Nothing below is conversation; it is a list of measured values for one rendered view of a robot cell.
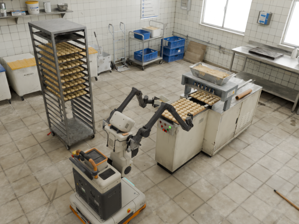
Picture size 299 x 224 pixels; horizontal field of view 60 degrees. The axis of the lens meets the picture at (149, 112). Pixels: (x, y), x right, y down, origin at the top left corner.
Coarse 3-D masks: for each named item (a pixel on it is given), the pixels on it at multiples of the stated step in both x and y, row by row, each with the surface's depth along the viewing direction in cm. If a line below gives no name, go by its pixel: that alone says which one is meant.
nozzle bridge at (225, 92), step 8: (184, 80) 373; (192, 80) 373; (200, 80) 355; (200, 88) 363; (216, 88) 338; (224, 88) 336; (232, 88) 340; (216, 96) 346; (224, 96) 333; (232, 96) 351; (224, 104) 350
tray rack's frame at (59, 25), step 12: (36, 24) 329; (48, 24) 331; (60, 24) 333; (72, 24) 336; (36, 60) 364; (48, 120) 417; (72, 120) 443; (60, 132) 412; (72, 132) 414; (84, 132) 415
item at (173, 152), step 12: (168, 120) 328; (204, 120) 362; (180, 132) 326; (192, 132) 350; (204, 132) 379; (156, 144) 359; (168, 144) 339; (180, 144) 339; (192, 144) 365; (156, 156) 368; (168, 156) 348; (180, 156) 353; (192, 156) 382; (168, 168) 358
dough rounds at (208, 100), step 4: (196, 92) 380; (200, 92) 384; (192, 96) 373; (196, 96) 369; (200, 96) 370; (204, 96) 372; (208, 96) 371; (204, 100) 364; (208, 100) 361; (212, 100) 361; (216, 100) 363; (212, 104) 355
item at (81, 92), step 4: (48, 88) 384; (56, 92) 372; (76, 92) 375; (80, 92) 376; (84, 92) 376; (60, 96) 363; (68, 96) 364; (72, 96) 364; (76, 96) 368; (64, 100) 357
